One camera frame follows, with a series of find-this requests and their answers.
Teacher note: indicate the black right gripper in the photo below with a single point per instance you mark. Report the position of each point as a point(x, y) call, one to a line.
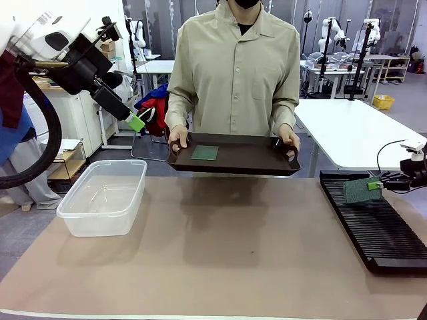
point(415, 171)

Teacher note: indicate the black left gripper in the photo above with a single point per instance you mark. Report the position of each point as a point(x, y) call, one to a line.
point(85, 66)

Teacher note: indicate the green PCB with printed traces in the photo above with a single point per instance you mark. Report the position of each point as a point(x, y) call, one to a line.
point(358, 193)

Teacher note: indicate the plain green PCB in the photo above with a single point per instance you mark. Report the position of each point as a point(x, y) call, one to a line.
point(205, 153)

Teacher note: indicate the dark brown serving tray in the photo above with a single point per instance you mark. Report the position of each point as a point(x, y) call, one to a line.
point(250, 156)

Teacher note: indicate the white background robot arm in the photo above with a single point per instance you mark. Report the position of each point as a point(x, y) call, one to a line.
point(373, 30)
point(138, 33)
point(333, 33)

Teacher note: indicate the person's right forearm beige sleeve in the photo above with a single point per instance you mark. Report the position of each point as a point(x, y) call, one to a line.
point(180, 106)

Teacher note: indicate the person's left forearm beige sleeve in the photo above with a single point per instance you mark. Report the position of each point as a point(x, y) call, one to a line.
point(283, 111)

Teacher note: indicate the cardboard boxes stack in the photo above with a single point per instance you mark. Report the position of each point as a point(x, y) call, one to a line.
point(108, 49)

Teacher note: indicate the person's right hand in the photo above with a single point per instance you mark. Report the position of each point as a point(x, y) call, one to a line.
point(178, 135)

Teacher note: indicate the person's left hand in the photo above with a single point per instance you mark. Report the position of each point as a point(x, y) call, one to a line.
point(289, 135)

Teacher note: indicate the black cap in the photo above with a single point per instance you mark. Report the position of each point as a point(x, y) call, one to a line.
point(111, 80)

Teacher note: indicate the white cabinet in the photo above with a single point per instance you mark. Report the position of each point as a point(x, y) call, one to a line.
point(76, 120)

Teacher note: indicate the pile of red blue clothes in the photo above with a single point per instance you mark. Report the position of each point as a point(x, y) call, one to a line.
point(155, 110)

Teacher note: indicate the black slotted PCB rack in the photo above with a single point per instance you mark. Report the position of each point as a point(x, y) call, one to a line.
point(383, 233)

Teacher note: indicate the small white background table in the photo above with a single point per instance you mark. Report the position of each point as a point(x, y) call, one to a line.
point(155, 68)

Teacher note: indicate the large white table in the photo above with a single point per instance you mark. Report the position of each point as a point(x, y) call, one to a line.
point(350, 130)

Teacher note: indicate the yellow plastic basket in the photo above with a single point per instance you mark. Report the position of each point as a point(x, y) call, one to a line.
point(383, 102)

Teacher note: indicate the low wooden shelf unit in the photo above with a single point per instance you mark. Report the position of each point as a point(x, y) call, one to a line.
point(66, 166)

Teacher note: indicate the background person in maroon top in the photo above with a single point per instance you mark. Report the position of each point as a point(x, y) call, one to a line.
point(11, 100)

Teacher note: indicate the wooden background shelf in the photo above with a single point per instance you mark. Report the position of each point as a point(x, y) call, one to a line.
point(393, 66)

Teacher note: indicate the black tripod stand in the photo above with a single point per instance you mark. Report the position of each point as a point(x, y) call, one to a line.
point(360, 66)

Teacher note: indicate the clear plastic storage container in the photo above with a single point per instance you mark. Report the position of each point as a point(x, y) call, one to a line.
point(100, 220)

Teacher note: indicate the person in beige shirt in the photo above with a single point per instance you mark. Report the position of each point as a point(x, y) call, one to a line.
point(233, 73)

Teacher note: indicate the black face mask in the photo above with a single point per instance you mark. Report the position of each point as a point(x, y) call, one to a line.
point(247, 3)

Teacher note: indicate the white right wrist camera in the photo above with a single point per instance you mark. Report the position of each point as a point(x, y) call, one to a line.
point(412, 146)

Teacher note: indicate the metal chair frame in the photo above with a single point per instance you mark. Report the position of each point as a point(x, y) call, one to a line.
point(146, 156)

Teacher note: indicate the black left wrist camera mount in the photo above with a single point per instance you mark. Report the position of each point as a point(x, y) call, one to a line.
point(111, 28)

